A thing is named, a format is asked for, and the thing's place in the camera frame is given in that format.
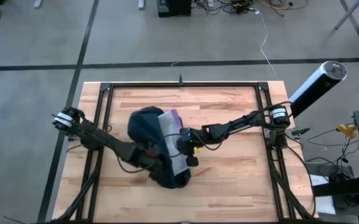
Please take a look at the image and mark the white mesh pouch purple trim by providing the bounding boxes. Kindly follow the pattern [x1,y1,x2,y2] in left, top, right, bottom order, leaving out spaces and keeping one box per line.
[157,108,190,175]

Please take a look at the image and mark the dark blue backpack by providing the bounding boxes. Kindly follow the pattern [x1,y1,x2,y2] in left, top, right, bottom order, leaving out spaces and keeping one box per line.
[127,106,192,190]

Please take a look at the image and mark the black computer tower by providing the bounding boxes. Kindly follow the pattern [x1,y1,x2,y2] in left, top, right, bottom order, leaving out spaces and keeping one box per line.
[157,0,192,18]

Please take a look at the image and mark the black white cylinder tower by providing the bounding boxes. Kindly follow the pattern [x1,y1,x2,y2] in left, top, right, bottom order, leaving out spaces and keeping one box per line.
[287,60,348,119]

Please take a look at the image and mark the white paper sheet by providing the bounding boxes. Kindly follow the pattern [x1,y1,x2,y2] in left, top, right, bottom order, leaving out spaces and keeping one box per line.
[309,174,337,215]

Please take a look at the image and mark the yellow connector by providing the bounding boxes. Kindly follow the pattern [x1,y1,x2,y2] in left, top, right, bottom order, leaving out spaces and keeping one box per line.
[337,123,358,140]

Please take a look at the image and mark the grey desk leg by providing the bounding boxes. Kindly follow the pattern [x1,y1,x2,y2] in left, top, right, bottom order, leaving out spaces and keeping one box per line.
[333,0,359,30]

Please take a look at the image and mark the black aluminium table frame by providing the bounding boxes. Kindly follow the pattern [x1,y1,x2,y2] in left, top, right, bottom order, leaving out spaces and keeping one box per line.
[51,81,320,224]

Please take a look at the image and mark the black cable bundle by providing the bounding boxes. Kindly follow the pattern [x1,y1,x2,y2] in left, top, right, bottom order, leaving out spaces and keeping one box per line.
[53,155,104,223]
[269,155,319,222]

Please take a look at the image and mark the white floor cable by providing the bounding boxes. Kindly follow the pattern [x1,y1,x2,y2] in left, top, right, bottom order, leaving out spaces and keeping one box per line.
[253,8,279,81]

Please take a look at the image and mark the tangled floor cables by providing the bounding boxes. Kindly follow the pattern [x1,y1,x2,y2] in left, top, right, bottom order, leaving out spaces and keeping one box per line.
[191,0,309,17]

